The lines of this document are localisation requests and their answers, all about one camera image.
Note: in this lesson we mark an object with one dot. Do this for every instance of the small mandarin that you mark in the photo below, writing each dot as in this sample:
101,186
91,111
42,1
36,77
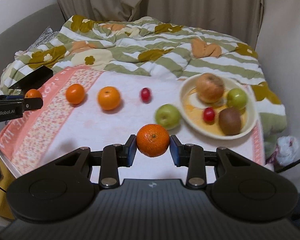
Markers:
33,93
152,140

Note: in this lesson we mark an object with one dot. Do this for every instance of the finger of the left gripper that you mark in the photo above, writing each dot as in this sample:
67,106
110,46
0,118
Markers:
32,104
11,97

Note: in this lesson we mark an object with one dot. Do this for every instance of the large orange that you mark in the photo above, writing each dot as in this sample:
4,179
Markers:
109,98

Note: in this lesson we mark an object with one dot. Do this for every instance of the beige curtain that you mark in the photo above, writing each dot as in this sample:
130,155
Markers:
239,18

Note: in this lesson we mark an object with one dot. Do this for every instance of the red-yellow apple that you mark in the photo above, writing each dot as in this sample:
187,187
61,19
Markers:
210,88

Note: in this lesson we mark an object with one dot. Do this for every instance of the cream plate with yellow print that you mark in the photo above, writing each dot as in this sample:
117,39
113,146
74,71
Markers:
191,109

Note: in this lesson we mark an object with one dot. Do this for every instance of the pink white floral towel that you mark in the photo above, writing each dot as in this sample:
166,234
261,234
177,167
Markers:
44,135

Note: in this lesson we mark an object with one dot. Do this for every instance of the medium orange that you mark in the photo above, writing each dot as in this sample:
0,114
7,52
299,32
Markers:
75,94

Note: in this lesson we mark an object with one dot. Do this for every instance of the red cherry tomato on towel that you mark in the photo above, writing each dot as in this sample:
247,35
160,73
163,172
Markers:
145,95

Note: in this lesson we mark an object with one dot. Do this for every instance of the brown kiwi fruit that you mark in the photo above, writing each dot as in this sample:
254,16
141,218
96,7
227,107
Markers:
229,121

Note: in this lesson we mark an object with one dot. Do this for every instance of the grey sofa backrest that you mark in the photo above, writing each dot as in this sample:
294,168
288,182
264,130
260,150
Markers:
22,34

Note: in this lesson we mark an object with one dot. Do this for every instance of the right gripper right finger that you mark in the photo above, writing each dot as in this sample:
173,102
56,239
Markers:
196,159

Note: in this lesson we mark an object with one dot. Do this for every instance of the green white striped blanket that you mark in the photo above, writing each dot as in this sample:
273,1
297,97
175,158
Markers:
149,47

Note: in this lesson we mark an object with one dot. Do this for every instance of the red cherry tomato on plate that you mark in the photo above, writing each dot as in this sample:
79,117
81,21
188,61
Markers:
209,115

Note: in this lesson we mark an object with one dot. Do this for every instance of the white plastic bag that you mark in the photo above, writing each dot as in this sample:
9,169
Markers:
280,150

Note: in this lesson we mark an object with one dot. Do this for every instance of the green apple on towel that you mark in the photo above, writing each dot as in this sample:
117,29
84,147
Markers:
168,116

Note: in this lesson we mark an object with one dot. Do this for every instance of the grey patterned pillow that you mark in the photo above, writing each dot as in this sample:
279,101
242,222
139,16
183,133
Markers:
47,35

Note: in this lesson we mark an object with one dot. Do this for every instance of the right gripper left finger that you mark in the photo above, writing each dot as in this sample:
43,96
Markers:
113,156

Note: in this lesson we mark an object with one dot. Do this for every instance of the green apple on plate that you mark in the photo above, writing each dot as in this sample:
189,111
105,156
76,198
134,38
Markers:
237,98

